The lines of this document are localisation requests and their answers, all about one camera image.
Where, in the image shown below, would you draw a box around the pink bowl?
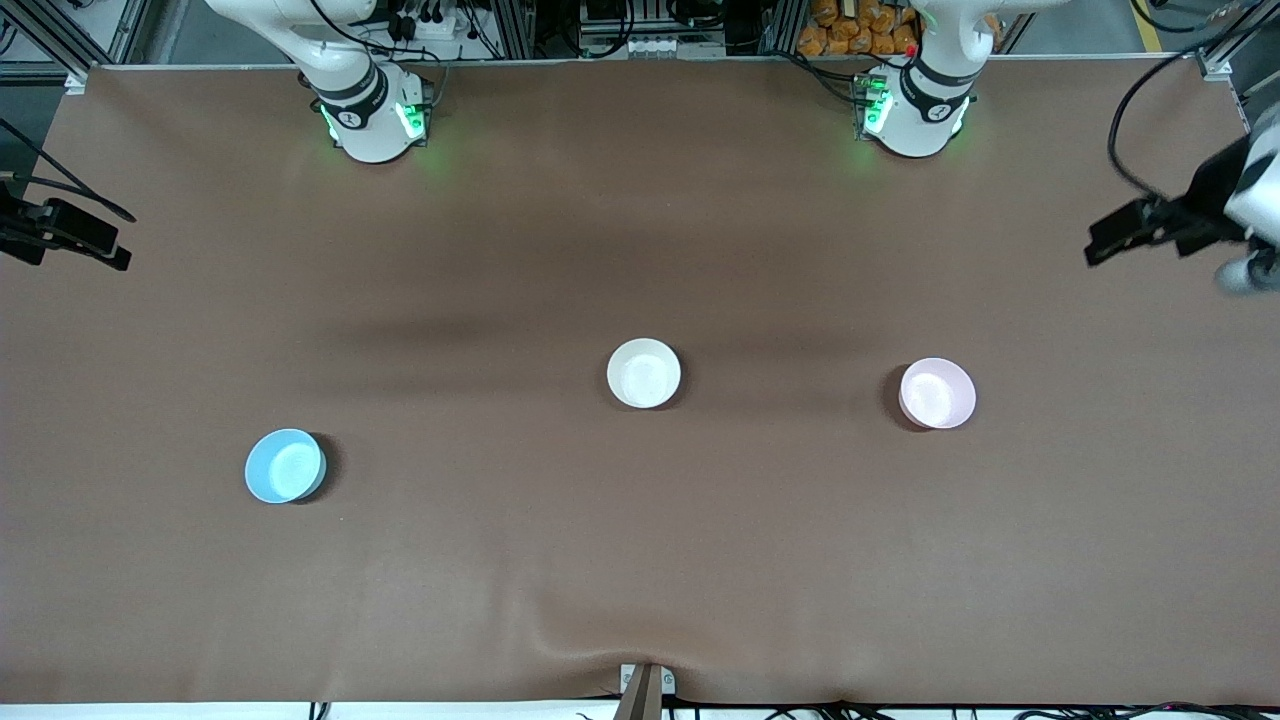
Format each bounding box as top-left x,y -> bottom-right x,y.
898,358 -> 977,431

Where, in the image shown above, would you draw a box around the blue bowl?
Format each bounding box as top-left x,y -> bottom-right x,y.
245,429 -> 327,504

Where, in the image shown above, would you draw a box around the white bowl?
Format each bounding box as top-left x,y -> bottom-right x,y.
607,338 -> 683,409

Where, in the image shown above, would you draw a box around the white power strip with plugs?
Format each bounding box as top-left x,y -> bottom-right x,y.
388,0 -> 463,43

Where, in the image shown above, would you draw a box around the brown table cloth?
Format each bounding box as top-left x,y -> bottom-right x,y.
0,55 -> 1280,707

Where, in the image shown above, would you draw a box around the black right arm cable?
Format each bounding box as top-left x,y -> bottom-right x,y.
0,118 -> 138,223

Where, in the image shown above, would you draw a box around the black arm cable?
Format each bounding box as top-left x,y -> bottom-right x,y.
0,118 -> 138,223
1105,40 -> 1280,206

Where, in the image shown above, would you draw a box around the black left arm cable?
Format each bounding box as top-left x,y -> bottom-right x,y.
1105,40 -> 1280,206

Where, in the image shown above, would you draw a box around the aluminium frame post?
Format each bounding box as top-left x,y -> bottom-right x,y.
0,0 -> 93,93
1195,0 -> 1280,83

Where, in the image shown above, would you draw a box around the small metal bracket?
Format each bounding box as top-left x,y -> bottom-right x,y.
620,663 -> 676,696

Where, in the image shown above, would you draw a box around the brown camera pole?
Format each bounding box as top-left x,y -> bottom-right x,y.
612,665 -> 664,720

